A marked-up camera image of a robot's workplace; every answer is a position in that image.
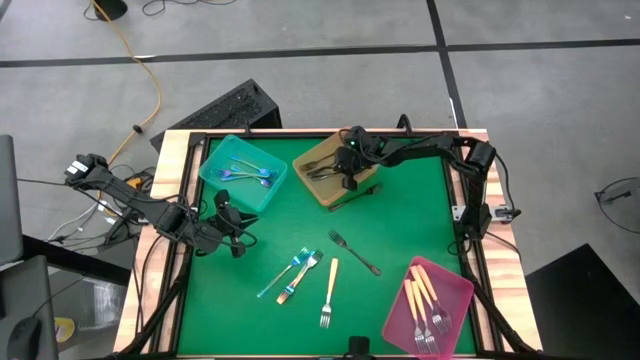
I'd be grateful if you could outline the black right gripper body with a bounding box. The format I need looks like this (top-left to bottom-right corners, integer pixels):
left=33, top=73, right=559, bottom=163
left=333, top=125, right=379, bottom=193

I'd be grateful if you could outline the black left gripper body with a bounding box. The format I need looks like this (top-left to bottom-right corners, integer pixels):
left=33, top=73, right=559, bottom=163
left=199, top=189, right=247, bottom=259

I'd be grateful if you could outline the teal translucent plastic bin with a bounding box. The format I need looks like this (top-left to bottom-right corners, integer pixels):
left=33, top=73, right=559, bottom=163
left=198, top=133, right=290, bottom=213

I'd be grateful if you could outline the orange translucent plastic bin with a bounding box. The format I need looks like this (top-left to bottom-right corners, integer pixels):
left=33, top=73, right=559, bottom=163
left=292, top=130, right=379, bottom=207

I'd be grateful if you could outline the black support strut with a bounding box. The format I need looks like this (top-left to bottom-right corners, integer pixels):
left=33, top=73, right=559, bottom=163
left=459, top=249, right=539, bottom=357
left=117, top=234, right=194, bottom=357

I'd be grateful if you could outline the black perforated computer case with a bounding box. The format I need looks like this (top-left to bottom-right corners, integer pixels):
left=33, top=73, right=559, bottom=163
left=149, top=78, right=283, bottom=153

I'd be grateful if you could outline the dark rounded object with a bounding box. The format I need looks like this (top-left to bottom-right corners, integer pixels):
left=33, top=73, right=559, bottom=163
left=347, top=335, right=372, bottom=360

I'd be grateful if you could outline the pink translucent plastic bin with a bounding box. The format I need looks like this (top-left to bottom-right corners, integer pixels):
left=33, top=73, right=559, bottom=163
left=380, top=255, right=476, bottom=360

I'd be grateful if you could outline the yellow round disc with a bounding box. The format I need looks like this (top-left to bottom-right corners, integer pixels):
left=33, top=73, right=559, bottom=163
left=54, top=317, right=76, bottom=345

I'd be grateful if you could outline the grey flat panel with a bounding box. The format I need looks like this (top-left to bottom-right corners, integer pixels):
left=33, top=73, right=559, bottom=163
left=0, top=134, right=24, bottom=266

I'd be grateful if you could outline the black computer mouse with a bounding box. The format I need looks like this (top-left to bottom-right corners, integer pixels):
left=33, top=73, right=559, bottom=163
left=7, top=317, right=44, bottom=360

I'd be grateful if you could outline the black round stand base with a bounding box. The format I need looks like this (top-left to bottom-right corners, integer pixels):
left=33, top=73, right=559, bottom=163
left=92, top=0, right=129, bottom=22

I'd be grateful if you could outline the black frame clamp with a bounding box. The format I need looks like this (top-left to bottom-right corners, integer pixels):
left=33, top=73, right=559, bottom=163
left=394, top=113, right=415, bottom=135

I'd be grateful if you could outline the yellow floor cable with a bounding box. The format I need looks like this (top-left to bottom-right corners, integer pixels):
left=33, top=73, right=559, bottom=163
left=91, top=0, right=163, bottom=177

